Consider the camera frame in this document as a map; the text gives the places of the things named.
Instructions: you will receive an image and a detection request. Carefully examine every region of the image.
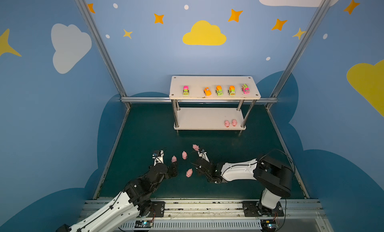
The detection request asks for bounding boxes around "orange green toy car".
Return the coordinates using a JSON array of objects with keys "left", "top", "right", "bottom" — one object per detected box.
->
[{"left": 216, "top": 85, "right": 223, "bottom": 96}]

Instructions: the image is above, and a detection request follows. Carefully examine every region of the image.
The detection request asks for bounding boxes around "pink green toy truck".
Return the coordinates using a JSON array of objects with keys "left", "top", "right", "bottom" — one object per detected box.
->
[{"left": 183, "top": 86, "right": 190, "bottom": 96}]

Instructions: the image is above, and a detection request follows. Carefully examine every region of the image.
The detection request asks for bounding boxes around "orange green toy truck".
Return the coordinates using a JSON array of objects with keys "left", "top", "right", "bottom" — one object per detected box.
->
[{"left": 228, "top": 85, "right": 236, "bottom": 96}]

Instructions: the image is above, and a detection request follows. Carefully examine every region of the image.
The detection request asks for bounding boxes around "pink green toy car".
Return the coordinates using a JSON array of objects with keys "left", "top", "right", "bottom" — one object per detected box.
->
[{"left": 242, "top": 84, "right": 250, "bottom": 94}]

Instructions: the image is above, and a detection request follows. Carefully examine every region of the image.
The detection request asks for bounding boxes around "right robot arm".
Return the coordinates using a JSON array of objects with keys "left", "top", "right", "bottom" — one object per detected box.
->
[{"left": 194, "top": 155, "right": 294, "bottom": 217}]

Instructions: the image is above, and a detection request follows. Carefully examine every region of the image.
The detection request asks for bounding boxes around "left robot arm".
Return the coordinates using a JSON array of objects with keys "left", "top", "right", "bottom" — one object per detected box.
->
[{"left": 57, "top": 161, "right": 178, "bottom": 232}]

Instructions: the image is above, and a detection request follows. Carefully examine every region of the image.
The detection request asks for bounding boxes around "white two-tier shelf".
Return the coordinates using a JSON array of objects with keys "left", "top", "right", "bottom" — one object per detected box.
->
[{"left": 169, "top": 76, "right": 261, "bottom": 131}]

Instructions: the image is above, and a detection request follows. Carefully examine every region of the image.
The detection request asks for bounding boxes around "left controller board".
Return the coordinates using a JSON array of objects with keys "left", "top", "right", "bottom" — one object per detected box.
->
[{"left": 135, "top": 221, "right": 154, "bottom": 229}]

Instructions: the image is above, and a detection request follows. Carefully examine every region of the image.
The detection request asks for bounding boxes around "controller board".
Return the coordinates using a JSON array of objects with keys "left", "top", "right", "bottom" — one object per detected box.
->
[
  {"left": 261, "top": 220, "right": 278, "bottom": 232},
  {"left": 135, "top": 221, "right": 154, "bottom": 229}
]

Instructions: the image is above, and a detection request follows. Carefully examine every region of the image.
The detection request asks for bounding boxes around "right controller board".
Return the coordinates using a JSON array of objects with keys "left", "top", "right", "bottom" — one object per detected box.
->
[{"left": 261, "top": 220, "right": 278, "bottom": 232}]

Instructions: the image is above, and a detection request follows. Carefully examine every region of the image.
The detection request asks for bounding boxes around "rear aluminium crossbar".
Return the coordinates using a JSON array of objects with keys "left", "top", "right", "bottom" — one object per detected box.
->
[{"left": 121, "top": 96, "right": 278, "bottom": 103}]

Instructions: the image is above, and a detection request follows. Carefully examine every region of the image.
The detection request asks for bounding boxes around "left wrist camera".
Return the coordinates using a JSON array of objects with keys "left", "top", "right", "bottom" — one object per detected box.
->
[{"left": 153, "top": 150, "right": 164, "bottom": 166}]

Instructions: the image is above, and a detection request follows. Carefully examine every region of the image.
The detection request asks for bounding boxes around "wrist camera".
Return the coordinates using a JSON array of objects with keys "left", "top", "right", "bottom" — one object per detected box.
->
[
  {"left": 198, "top": 149, "right": 210, "bottom": 162},
  {"left": 153, "top": 150, "right": 164, "bottom": 166}
]

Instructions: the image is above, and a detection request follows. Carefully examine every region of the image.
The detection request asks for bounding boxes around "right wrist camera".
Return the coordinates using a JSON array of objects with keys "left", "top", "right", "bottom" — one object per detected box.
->
[{"left": 198, "top": 149, "right": 210, "bottom": 162}]

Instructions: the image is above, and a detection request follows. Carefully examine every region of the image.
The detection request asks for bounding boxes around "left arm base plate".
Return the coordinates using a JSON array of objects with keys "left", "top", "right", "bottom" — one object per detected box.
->
[{"left": 140, "top": 201, "right": 165, "bottom": 218}]

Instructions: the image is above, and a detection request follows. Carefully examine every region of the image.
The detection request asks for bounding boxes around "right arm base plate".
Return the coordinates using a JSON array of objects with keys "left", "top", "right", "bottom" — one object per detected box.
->
[{"left": 242, "top": 201, "right": 285, "bottom": 217}]

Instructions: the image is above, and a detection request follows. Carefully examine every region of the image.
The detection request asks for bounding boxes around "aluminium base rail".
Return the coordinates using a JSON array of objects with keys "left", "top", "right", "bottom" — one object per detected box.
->
[{"left": 77, "top": 198, "right": 334, "bottom": 232}]

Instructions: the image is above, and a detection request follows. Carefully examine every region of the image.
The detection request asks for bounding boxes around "left aluminium frame post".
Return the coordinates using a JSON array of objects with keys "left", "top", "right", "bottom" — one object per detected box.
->
[{"left": 74, "top": 0, "right": 127, "bottom": 98}]

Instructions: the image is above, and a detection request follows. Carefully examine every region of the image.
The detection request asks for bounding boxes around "aluminium frame post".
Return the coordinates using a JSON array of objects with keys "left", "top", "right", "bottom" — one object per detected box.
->
[
  {"left": 266, "top": 0, "right": 332, "bottom": 110},
  {"left": 74, "top": 0, "right": 127, "bottom": 98}
]

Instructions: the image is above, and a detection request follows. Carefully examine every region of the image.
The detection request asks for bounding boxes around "right aluminium frame post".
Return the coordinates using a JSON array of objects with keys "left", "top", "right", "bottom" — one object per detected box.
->
[{"left": 266, "top": 0, "right": 332, "bottom": 110}]

